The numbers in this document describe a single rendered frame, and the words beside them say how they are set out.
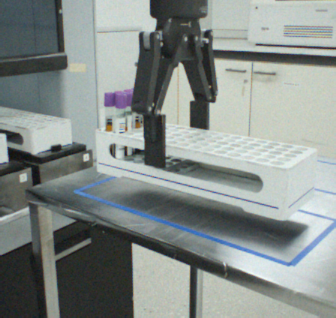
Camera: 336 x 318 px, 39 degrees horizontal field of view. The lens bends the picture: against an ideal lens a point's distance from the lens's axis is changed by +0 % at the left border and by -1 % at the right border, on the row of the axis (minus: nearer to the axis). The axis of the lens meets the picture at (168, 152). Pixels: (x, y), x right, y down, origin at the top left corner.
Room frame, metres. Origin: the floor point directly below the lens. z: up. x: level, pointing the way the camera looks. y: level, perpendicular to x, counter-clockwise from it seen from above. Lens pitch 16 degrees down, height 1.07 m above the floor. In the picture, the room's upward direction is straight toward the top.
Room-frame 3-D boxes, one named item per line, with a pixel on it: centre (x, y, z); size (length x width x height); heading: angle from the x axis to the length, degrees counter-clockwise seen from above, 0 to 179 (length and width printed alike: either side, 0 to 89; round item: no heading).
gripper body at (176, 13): (0.63, -0.01, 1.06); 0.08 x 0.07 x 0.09; 144
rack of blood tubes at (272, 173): (0.61, -0.04, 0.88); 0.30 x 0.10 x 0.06; 54
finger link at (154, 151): (0.59, 0.02, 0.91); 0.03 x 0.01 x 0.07; 54
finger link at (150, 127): (0.57, 0.03, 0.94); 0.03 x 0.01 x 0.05; 144
